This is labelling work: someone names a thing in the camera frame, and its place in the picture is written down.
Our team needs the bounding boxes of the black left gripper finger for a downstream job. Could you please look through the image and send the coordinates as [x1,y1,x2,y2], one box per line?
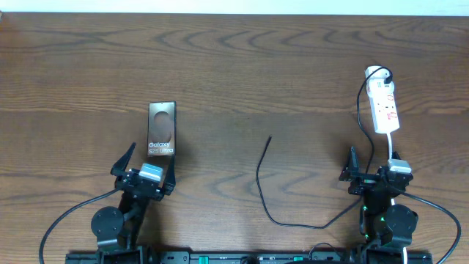
[110,142,136,176]
[163,155,176,195]

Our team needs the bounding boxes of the black charger cable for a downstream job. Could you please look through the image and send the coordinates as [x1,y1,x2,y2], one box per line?
[255,65,394,230]

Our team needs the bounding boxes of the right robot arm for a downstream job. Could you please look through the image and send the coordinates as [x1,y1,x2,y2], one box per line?
[339,147,418,263]

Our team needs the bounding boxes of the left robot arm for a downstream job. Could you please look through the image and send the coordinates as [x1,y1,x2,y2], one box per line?
[91,143,176,263]

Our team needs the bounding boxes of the white power strip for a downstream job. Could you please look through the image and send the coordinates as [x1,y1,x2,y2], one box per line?
[365,65,399,134]

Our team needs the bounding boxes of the black right camera cable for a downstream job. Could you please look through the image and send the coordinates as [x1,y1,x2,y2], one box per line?
[388,185,462,264]

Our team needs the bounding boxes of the black camera cable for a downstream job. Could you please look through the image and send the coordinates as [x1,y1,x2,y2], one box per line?
[388,185,462,264]
[38,188,122,264]

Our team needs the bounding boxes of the white power strip cord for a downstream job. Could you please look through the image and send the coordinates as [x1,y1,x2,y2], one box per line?
[386,132,409,264]

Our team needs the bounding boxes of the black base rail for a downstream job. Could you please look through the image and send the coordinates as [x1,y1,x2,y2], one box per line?
[65,249,433,264]

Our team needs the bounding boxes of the black left camera cable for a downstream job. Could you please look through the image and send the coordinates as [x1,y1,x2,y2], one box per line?
[38,188,122,264]

